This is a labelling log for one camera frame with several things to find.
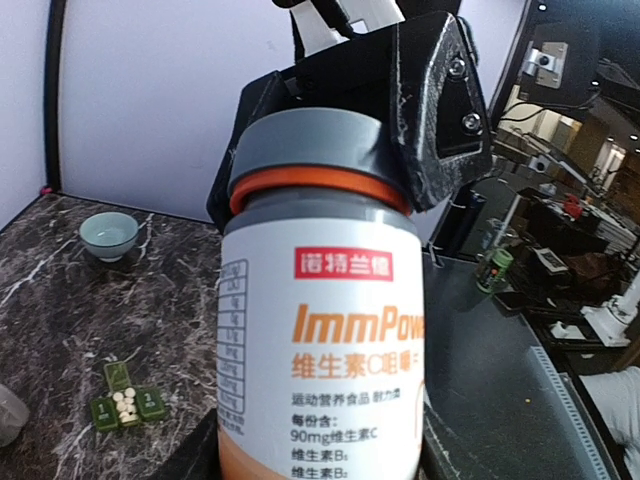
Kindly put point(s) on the small white pill bottle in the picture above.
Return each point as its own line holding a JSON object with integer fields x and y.
{"x": 14, "y": 415}

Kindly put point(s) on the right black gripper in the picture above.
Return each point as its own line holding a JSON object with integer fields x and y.
{"x": 418, "y": 78}

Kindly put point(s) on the right light green bowl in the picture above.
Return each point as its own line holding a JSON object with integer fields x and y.
{"x": 109, "y": 236}

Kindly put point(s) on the white slotted cable duct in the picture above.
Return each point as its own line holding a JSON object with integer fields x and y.
{"x": 578, "y": 432}

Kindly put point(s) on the white pills in organizer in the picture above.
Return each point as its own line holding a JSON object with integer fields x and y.
{"x": 125, "y": 403}

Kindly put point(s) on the orange pill bottle grey cap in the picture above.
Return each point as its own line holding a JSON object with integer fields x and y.
{"x": 320, "y": 324}

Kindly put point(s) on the green jar in background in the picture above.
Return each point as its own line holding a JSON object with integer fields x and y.
{"x": 492, "y": 269}

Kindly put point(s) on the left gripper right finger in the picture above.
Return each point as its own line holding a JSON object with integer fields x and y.
{"x": 444, "y": 457}

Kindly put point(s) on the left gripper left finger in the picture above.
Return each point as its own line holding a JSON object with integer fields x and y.
{"x": 197, "y": 457}

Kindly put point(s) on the right black frame post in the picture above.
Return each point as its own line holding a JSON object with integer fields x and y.
{"x": 51, "y": 89}

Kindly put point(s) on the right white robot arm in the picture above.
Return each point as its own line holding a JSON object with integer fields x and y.
{"x": 345, "y": 20}

